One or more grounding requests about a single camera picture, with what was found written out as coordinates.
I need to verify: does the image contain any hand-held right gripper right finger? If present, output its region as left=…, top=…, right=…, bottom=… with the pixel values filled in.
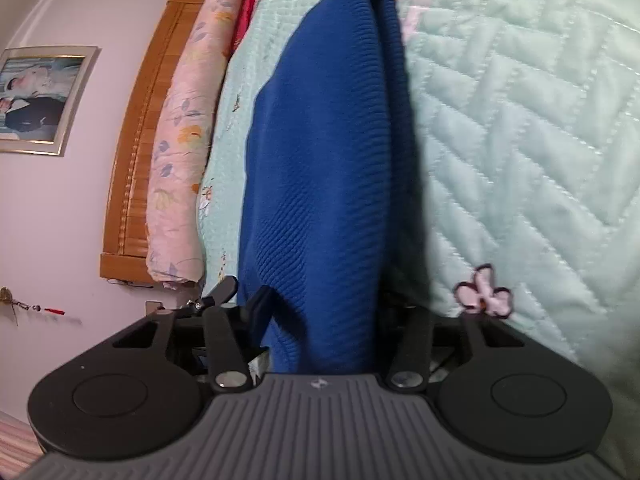
left=387, top=306, right=526, bottom=393

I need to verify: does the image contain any wooden headboard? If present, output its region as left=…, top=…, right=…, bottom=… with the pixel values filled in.
left=100, top=0, right=211, bottom=283

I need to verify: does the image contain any framed wall photo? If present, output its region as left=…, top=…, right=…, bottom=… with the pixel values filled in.
left=0, top=45, right=101, bottom=158

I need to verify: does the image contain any mint green quilted bedspread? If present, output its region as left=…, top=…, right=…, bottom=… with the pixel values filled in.
left=197, top=0, right=640, bottom=461

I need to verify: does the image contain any blue knit sweater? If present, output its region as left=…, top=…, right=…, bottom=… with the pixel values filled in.
left=237, top=0, right=426, bottom=376

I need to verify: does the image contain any red cloth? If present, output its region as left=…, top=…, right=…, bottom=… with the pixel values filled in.
left=227, top=0, right=268, bottom=56

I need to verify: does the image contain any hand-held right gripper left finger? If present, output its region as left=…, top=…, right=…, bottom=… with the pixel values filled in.
left=112, top=286, right=271, bottom=393

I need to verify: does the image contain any hanging wall ornament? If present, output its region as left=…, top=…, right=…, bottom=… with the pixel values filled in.
left=0, top=287, right=83, bottom=328

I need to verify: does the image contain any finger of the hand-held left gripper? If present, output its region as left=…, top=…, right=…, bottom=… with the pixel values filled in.
left=182, top=275, right=240, bottom=317

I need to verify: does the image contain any pink floral bolster pillow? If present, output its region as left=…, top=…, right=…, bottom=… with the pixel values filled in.
left=145, top=0, right=256, bottom=288

